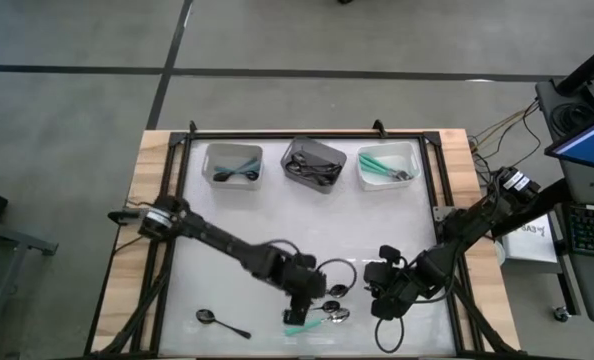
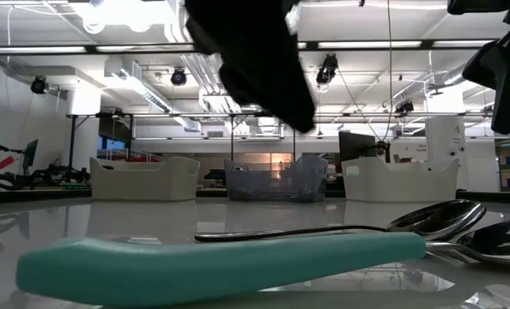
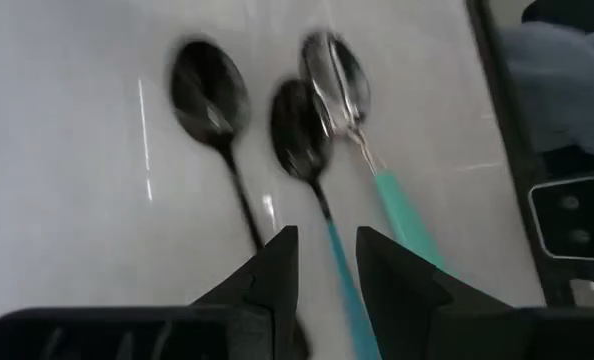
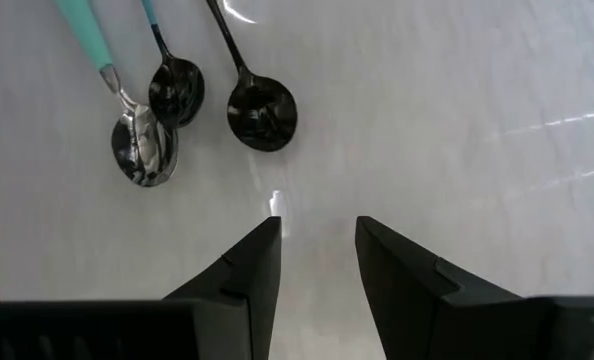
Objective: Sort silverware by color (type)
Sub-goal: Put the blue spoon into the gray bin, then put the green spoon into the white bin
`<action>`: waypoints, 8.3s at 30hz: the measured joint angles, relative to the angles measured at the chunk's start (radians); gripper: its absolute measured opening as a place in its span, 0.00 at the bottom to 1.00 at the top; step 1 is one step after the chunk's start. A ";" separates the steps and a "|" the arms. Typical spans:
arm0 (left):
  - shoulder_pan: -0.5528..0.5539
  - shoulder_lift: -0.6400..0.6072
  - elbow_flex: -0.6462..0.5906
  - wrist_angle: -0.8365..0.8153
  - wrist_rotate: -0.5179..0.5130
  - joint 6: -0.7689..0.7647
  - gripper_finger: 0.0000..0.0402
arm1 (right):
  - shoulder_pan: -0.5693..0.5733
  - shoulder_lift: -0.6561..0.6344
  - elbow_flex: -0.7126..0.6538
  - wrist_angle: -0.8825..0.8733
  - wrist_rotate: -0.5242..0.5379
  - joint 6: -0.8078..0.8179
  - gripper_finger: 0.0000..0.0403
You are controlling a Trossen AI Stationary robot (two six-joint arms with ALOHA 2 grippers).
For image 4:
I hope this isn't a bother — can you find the silver spoon thick teal handle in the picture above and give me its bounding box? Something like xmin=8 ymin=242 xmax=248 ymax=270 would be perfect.
xmin=53 ymin=0 xmax=180 ymax=189

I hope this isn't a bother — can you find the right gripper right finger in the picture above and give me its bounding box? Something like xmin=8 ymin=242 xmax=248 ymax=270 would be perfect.
xmin=354 ymin=215 xmax=594 ymax=360

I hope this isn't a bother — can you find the black metal spoon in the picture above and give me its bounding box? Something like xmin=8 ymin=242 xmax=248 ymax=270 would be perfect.
xmin=205 ymin=0 xmax=299 ymax=153

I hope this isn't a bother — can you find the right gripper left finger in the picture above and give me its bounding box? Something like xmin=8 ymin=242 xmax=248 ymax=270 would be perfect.
xmin=0 ymin=215 xmax=282 ymax=360

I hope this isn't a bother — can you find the black spoon thin teal handle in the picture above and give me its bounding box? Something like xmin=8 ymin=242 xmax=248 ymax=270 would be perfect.
xmin=140 ymin=0 xmax=206 ymax=129

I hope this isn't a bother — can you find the white glossy table sheet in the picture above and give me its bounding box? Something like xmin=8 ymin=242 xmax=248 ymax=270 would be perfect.
xmin=0 ymin=0 xmax=594 ymax=360

